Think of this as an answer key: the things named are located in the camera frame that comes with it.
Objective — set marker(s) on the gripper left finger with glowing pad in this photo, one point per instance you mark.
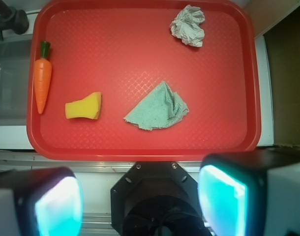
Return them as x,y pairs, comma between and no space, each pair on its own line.
40,202

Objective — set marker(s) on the red plastic tray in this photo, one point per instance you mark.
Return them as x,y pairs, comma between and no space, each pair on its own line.
124,49

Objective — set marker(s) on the yellow sponge piece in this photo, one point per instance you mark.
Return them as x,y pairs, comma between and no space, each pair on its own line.
88,107

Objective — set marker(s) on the green cloth sponge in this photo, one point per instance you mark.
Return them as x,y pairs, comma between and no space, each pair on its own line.
160,109

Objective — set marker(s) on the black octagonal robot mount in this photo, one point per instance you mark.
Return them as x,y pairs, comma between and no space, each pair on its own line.
156,199

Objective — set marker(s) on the crumpled white paper towel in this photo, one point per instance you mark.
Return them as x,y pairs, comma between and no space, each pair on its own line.
186,26

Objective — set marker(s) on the orange toy carrot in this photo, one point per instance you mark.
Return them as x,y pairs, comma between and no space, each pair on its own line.
42,73

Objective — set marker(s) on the metal sink basin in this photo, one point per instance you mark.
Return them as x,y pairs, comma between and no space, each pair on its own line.
14,77

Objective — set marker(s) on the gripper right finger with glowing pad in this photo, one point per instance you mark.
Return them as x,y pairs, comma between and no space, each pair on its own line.
253,193

